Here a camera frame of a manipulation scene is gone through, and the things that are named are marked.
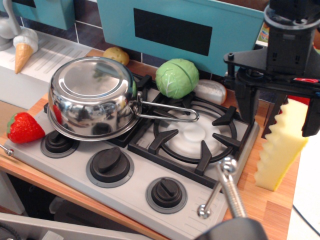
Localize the green toy cabbage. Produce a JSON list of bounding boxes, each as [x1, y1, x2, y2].
[[155, 58, 200, 99]]

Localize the right black stove knob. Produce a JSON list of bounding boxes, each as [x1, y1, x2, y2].
[[145, 177, 188, 215]]

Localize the middle black stove knob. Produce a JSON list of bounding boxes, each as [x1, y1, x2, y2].
[[85, 147, 135, 189]]

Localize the metal clamp screw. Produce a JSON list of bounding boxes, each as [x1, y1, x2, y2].
[[197, 156, 248, 219]]

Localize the red toy strawberry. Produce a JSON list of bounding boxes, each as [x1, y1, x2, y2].
[[6, 112, 46, 144]]

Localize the grey sink drainboard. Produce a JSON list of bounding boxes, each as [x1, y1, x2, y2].
[[0, 31, 95, 83]]

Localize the teal wall cabinet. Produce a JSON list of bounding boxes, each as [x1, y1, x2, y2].
[[12, 0, 76, 30]]

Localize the white toy cheese wedge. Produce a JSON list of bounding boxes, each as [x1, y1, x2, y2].
[[193, 79, 227, 105]]

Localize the yellow wavy sponge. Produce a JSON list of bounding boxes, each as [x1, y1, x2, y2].
[[254, 99, 309, 191]]

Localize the teal toy microwave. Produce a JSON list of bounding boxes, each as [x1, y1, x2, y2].
[[97, 0, 264, 76]]

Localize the black stove knob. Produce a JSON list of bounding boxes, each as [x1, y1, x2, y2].
[[145, 177, 188, 215], [40, 130, 80, 159], [85, 147, 135, 189]]

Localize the yellow toy potato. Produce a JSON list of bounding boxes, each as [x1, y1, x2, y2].
[[102, 46, 130, 66]]

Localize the grey toy stove top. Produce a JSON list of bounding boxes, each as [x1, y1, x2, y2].
[[5, 75, 245, 240]]

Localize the toy ice cream cone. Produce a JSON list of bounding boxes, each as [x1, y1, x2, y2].
[[13, 28, 39, 74]]

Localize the stainless steel pot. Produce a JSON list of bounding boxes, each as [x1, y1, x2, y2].
[[47, 56, 200, 141]]

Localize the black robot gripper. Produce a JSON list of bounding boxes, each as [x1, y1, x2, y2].
[[224, 0, 320, 137]]

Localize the small metal clamp handle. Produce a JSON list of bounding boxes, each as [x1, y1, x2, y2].
[[0, 144, 14, 157]]

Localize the black burner grate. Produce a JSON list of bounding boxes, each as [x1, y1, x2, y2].
[[128, 94, 259, 188]]

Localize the grey toy faucet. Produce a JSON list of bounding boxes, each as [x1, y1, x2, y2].
[[0, 0, 22, 51]]

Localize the left black stove knob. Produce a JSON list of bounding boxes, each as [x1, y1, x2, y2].
[[40, 130, 80, 159]]

